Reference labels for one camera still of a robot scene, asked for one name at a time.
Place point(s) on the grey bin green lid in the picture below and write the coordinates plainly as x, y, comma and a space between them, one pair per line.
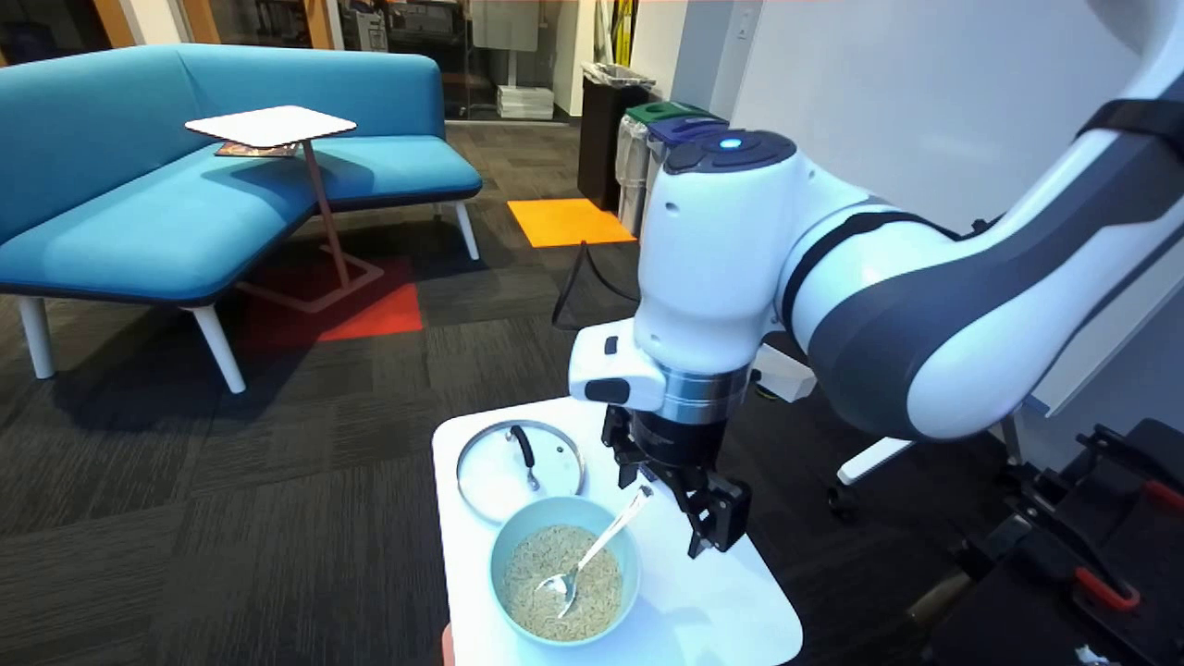
630, 160

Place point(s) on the red black bar clamp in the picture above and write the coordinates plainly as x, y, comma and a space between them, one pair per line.
1108, 592

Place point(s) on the black waste bin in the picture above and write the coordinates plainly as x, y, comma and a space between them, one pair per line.
603, 136

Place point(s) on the small white floor box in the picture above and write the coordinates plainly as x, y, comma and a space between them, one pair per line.
528, 102

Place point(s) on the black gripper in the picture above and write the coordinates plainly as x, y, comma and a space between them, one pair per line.
667, 448

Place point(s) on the white side table orange frame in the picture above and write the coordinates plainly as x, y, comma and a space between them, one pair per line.
271, 124
714, 615

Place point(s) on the glass pot lid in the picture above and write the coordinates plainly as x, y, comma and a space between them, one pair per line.
493, 474

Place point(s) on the long blue sofa white legs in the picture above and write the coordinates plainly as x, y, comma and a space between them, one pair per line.
149, 224

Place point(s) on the large whiteboard on stand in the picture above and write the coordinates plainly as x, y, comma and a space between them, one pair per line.
937, 111

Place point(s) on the silver metal spoon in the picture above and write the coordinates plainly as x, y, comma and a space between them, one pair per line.
561, 586

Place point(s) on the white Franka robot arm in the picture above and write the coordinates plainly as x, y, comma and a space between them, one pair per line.
986, 308

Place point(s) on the light blue bowl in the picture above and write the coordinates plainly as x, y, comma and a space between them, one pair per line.
530, 615

